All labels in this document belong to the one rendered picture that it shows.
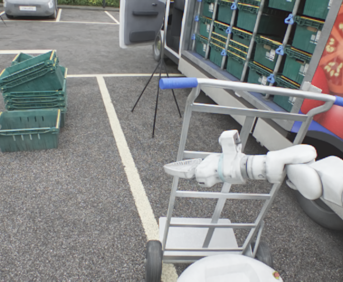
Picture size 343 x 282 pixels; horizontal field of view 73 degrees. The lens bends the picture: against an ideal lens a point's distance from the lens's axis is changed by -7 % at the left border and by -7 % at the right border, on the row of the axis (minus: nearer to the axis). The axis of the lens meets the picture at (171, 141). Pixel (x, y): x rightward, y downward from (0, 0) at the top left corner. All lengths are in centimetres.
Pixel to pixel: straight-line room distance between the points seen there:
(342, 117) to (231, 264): 122
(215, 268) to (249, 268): 18
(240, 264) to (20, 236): 141
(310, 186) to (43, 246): 165
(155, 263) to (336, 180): 115
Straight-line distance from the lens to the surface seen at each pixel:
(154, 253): 146
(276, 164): 56
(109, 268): 170
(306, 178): 50
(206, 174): 61
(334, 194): 47
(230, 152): 59
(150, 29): 500
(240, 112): 105
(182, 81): 82
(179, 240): 183
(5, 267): 185
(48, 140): 259
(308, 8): 246
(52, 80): 274
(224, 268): 138
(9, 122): 295
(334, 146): 200
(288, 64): 250
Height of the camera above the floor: 149
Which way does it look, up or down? 33 degrees down
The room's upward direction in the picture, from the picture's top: 9 degrees clockwise
